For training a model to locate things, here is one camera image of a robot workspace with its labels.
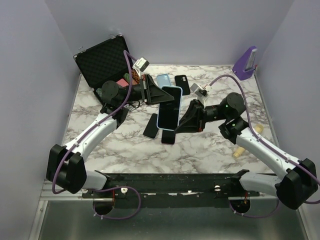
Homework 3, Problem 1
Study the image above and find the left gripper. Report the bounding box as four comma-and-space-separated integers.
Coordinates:
119, 74, 176, 106

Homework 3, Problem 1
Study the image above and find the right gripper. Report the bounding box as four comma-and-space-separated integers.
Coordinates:
172, 99, 229, 133

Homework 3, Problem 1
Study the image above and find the light blue phone case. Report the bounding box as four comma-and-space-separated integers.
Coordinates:
156, 74, 172, 89

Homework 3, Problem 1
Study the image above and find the black cased phone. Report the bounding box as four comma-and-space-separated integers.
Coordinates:
161, 130, 176, 145

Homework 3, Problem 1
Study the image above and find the black phone case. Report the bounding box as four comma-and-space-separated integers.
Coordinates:
174, 75, 191, 96

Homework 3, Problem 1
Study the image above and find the phone from blue case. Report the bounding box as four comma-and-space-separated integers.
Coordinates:
143, 113, 159, 139

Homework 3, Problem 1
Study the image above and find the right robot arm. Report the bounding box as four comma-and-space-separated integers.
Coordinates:
174, 92, 318, 210

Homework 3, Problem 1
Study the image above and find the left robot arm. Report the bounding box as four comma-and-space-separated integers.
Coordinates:
46, 74, 175, 198

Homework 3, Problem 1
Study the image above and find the black poker chip case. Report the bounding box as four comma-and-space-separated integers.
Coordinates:
73, 34, 129, 104

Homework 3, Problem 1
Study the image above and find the pink card box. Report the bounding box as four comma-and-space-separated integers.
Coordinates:
116, 78, 129, 87

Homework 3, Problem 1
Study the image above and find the wooden cylinder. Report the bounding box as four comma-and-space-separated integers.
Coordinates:
232, 124, 264, 159

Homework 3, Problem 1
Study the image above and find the purple metronome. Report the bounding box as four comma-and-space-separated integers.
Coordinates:
232, 45, 258, 81

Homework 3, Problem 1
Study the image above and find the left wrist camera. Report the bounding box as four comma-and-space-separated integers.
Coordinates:
133, 57, 150, 76

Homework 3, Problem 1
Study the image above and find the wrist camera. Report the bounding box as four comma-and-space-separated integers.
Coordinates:
190, 83, 212, 107
133, 57, 150, 76

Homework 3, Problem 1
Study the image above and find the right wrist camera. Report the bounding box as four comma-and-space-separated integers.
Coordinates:
190, 83, 212, 107

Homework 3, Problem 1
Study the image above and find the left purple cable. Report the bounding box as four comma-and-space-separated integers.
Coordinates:
51, 49, 143, 221

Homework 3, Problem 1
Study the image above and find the purple cable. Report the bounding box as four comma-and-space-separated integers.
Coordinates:
51, 49, 143, 221
206, 74, 320, 219

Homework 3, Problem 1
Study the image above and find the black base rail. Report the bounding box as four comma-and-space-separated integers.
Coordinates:
82, 173, 260, 209

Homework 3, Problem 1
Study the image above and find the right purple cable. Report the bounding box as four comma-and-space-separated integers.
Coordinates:
206, 74, 320, 219

